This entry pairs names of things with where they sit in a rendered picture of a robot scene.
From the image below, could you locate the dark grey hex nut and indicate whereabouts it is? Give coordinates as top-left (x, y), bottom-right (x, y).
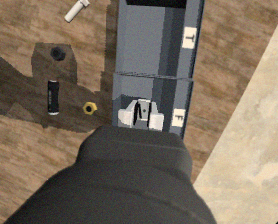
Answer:
top-left (50, 47), bottom-right (66, 61)

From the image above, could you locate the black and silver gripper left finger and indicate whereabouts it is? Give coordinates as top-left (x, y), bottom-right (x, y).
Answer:
top-left (117, 100), bottom-right (139, 128)

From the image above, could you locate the white bolt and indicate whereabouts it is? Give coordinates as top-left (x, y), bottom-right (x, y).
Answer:
top-left (65, 0), bottom-right (89, 22)

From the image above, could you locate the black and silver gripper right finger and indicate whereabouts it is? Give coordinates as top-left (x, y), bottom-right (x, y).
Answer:
top-left (147, 102), bottom-right (164, 131)

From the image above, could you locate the black aa battery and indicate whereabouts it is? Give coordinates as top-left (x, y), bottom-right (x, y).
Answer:
top-left (48, 81), bottom-right (59, 115)

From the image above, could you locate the yellow hex nut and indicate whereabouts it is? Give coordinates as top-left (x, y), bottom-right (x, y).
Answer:
top-left (83, 102), bottom-right (97, 115)

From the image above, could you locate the grey three-compartment bin rack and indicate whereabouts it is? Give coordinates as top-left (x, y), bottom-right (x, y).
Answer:
top-left (111, 0), bottom-right (206, 142)

